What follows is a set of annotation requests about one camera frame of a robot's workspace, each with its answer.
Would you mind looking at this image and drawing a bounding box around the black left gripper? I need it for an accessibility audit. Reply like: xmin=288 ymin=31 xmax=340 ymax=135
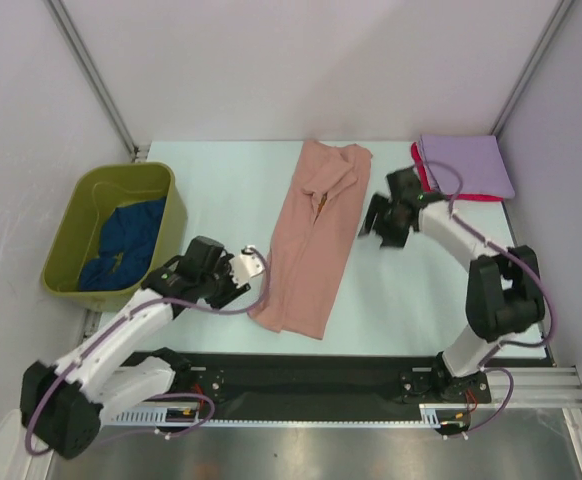
xmin=198 ymin=254 xmax=250 ymax=312

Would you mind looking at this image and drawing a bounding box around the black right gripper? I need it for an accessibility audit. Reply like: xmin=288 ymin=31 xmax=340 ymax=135
xmin=358 ymin=193 xmax=410 ymax=250

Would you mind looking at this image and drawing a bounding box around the pink printed t shirt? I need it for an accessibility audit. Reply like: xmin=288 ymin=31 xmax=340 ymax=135
xmin=249 ymin=141 xmax=373 ymax=340

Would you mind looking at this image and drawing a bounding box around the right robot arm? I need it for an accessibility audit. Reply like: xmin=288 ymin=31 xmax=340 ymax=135
xmin=359 ymin=168 xmax=548 ymax=401

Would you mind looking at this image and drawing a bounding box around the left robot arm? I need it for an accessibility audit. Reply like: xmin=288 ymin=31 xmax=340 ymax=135
xmin=20 ymin=236 xmax=268 ymax=459

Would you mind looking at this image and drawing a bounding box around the folded red t shirt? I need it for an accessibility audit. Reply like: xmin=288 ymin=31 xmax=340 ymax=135
xmin=410 ymin=142 xmax=503 ymax=203

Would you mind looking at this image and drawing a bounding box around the blue t shirt in bin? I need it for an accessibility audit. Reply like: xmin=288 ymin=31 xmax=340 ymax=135
xmin=78 ymin=197 xmax=166 ymax=292

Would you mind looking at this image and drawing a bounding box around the folded purple t shirt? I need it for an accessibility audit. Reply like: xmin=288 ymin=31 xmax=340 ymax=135
xmin=417 ymin=134 xmax=515 ymax=200

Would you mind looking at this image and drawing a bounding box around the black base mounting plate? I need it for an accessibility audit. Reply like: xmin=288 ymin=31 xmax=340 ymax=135
xmin=120 ymin=349 xmax=555 ymax=407

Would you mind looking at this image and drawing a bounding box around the olive green plastic bin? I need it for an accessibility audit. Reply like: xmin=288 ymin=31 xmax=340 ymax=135
xmin=41 ymin=162 xmax=187 ymax=312

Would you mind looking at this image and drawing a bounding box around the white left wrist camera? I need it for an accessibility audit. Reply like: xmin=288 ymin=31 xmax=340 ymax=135
xmin=229 ymin=245 xmax=265 ymax=288

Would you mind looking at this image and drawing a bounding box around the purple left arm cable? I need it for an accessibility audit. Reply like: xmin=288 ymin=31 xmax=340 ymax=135
xmin=23 ymin=247 xmax=272 ymax=456

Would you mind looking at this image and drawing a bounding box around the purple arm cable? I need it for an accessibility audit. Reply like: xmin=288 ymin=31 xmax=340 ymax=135
xmin=428 ymin=159 xmax=557 ymax=441
xmin=23 ymin=247 xmax=272 ymax=456

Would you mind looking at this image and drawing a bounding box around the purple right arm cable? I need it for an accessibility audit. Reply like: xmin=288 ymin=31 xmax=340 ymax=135
xmin=428 ymin=159 xmax=557 ymax=441

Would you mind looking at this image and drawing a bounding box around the white slotted cable duct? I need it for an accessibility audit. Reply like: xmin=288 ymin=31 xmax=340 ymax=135
xmin=104 ymin=402 xmax=467 ymax=429

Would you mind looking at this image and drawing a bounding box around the aluminium front rail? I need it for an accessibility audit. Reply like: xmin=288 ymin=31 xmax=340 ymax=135
xmin=40 ymin=364 xmax=582 ymax=407

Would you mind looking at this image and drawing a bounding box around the aluminium frame post right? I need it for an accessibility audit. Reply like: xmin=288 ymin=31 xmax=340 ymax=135
xmin=490 ymin=0 xmax=578 ymax=138

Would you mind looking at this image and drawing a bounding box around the aluminium frame post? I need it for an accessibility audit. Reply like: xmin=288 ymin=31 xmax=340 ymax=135
xmin=490 ymin=0 xmax=578 ymax=138
xmin=43 ymin=0 xmax=139 ymax=161

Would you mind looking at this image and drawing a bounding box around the aluminium frame post left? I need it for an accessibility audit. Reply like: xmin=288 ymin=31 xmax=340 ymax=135
xmin=43 ymin=0 xmax=139 ymax=161

